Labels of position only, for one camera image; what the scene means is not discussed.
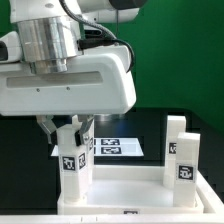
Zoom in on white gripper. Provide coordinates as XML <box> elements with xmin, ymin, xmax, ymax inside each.
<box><xmin>0</xmin><ymin>45</ymin><xmax>136</xmax><ymax>146</ymax></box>

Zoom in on white desk tabletop tray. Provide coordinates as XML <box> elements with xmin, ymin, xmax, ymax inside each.
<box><xmin>58</xmin><ymin>165</ymin><xmax>204</xmax><ymax>215</ymax></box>

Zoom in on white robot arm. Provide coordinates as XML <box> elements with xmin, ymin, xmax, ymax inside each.
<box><xmin>0</xmin><ymin>0</ymin><xmax>147</xmax><ymax>146</ymax></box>

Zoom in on white fiducial marker sheet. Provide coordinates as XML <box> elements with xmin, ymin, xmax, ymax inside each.
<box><xmin>50</xmin><ymin>137</ymin><xmax>145</xmax><ymax>158</ymax></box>

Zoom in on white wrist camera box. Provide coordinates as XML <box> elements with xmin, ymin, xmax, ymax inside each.
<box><xmin>0</xmin><ymin>31</ymin><xmax>22</xmax><ymax>64</ymax></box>

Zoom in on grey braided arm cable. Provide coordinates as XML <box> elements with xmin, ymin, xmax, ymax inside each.
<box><xmin>59</xmin><ymin>0</ymin><xmax>136</xmax><ymax>73</ymax></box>

